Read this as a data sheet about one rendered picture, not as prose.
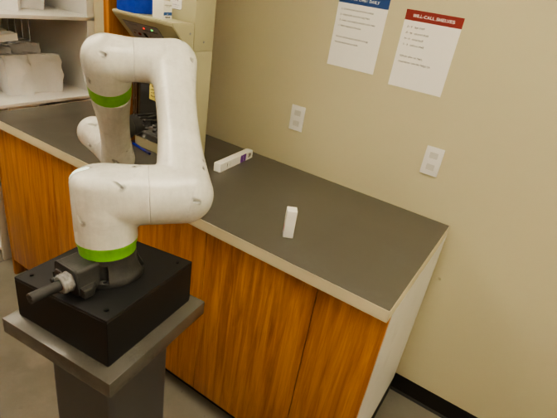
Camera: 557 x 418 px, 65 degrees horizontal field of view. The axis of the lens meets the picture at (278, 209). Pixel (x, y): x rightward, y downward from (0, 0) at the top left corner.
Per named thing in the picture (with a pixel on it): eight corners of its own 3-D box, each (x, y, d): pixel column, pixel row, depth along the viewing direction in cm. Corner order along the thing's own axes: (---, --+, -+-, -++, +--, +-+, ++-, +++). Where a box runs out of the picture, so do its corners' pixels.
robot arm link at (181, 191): (220, 203, 91) (197, 28, 116) (137, 206, 86) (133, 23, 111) (213, 231, 102) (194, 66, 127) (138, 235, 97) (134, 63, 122)
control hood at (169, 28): (134, 36, 182) (135, 9, 177) (193, 51, 168) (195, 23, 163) (111, 36, 173) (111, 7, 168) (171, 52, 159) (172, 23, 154)
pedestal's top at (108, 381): (109, 399, 89) (109, 385, 87) (3, 332, 100) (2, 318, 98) (204, 313, 115) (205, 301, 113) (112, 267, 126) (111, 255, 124)
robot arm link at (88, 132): (73, 111, 145) (66, 137, 151) (96, 137, 142) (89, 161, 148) (109, 106, 156) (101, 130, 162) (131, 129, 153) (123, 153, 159)
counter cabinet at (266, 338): (111, 232, 306) (108, 104, 265) (388, 391, 218) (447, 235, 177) (13, 273, 253) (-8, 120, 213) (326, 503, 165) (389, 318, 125)
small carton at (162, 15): (161, 17, 167) (161, -1, 164) (171, 19, 165) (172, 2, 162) (152, 17, 162) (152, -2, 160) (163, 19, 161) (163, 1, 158)
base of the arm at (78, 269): (50, 325, 83) (46, 298, 80) (7, 294, 90) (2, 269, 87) (157, 269, 103) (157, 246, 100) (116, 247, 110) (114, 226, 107)
